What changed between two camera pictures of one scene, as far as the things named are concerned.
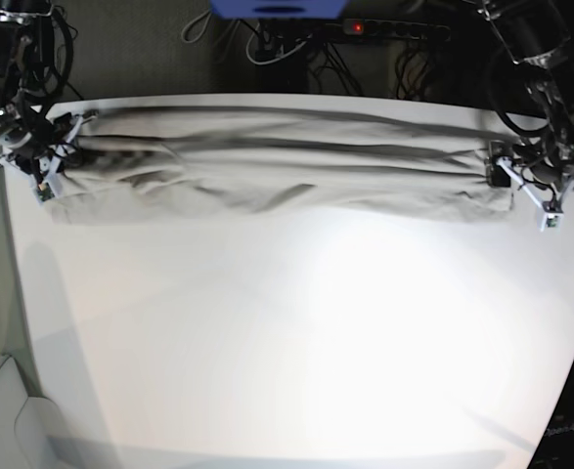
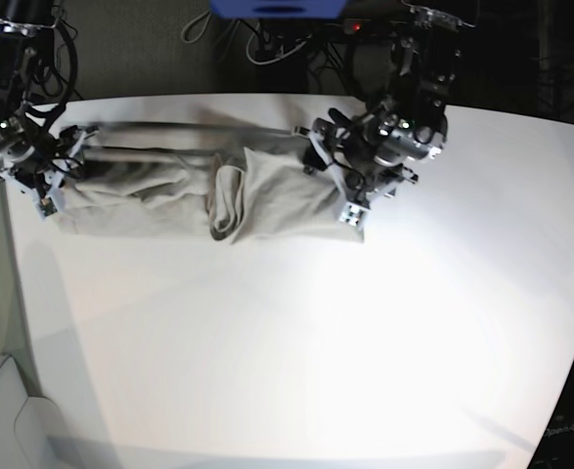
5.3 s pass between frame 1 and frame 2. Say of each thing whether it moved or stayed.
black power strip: stayed
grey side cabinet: stayed
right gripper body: moved
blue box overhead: stayed
